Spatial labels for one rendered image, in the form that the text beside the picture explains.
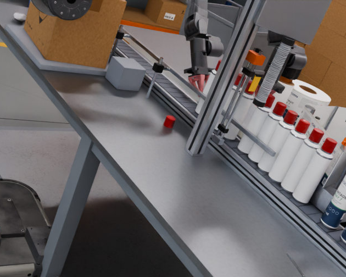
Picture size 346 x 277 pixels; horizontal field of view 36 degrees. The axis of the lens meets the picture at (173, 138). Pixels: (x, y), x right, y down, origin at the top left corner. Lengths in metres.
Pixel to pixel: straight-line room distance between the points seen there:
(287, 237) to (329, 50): 4.03
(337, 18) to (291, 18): 3.90
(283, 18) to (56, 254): 1.07
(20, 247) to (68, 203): 0.33
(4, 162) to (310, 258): 1.50
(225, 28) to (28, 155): 2.18
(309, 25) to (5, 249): 1.26
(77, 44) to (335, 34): 3.74
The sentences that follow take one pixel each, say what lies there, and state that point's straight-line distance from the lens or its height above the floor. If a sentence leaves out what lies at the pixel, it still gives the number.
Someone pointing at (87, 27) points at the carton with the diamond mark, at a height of 1.00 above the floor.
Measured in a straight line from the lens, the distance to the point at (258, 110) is 1.68.
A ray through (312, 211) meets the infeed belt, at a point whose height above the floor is 0.88.
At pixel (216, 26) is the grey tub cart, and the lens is 4.30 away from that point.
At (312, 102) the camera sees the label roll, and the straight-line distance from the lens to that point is 2.14.
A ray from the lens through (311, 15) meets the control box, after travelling 1.54.
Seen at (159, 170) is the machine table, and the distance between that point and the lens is 1.52.
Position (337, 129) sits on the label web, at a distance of 2.09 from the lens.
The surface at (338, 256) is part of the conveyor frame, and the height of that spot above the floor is 0.85.
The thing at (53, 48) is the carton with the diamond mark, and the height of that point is 0.90.
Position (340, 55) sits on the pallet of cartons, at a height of 0.73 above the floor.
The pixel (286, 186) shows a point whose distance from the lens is 1.62.
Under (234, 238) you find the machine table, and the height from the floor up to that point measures 0.83.
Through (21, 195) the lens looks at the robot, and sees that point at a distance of 2.29.
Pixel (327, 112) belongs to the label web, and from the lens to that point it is 1.98.
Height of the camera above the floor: 1.53
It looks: 24 degrees down
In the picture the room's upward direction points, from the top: 22 degrees clockwise
